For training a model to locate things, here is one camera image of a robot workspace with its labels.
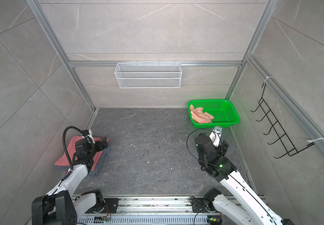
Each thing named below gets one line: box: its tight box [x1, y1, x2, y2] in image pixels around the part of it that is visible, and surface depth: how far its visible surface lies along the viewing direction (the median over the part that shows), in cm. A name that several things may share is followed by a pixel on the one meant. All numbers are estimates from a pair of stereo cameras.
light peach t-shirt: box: [189, 104, 214, 124], surface depth 105 cm
